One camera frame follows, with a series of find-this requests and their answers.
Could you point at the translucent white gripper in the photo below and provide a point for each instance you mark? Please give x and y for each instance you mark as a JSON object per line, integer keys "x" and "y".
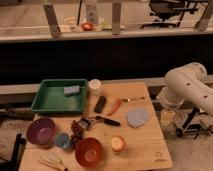
{"x": 166, "y": 117}

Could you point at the light blue towel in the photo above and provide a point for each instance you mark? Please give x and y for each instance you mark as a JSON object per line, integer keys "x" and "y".
{"x": 137, "y": 117}

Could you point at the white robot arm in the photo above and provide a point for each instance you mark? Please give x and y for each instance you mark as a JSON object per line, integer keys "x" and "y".
{"x": 186, "y": 83}

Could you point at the black stand base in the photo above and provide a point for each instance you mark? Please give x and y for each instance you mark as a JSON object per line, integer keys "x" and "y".
{"x": 189, "y": 127}

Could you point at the metal spoon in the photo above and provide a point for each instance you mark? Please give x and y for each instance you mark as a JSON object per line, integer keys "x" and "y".
{"x": 125, "y": 100}

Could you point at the red chili pepper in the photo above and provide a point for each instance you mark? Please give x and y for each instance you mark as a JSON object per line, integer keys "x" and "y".
{"x": 115, "y": 107}

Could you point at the red yellow apple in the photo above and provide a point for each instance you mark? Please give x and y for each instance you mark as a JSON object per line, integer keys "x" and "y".
{"x": 118, "y": 144}

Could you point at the black rectangular remote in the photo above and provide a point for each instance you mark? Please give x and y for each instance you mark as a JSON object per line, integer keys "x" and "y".
{"x": 100, "y": 104}

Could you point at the small metal clip tool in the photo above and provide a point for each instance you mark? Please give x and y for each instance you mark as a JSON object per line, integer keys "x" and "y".
{"x": 84, "y": 123}

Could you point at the red orange bowl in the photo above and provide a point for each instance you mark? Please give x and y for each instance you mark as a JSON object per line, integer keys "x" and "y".
{"x": 89, "y": 152}

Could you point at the dark red grape bunch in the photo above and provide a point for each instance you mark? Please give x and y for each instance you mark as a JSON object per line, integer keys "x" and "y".
{"x": 77, "y": 134}

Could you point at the blue sponge block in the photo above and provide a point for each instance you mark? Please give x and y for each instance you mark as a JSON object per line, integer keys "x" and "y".
{"x": 71, "y": 90}

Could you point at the black office chair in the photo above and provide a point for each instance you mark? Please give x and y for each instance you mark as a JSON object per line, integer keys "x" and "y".
{"x": 165, "y": 9}

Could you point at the small blue cup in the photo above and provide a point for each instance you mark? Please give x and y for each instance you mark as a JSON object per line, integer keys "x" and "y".
{"x": 62, "y": 141}

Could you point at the green plastic tray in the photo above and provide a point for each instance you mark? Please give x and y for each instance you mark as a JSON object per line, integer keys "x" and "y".
{"x": 51, "y": 98}

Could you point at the red fruit on shelf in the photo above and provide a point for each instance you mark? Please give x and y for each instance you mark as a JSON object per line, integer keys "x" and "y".
{"x": 87, "y": 26}

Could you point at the purple bowl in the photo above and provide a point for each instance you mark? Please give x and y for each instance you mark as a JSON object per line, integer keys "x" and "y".
{"x": 41, "y": 131}

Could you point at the black handled knife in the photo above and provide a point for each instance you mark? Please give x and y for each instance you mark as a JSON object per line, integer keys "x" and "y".
{"x": 107, "y": 121}

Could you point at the black chair frame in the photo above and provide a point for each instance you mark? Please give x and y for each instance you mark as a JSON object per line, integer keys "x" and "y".
{"x": 18, "y": 149}

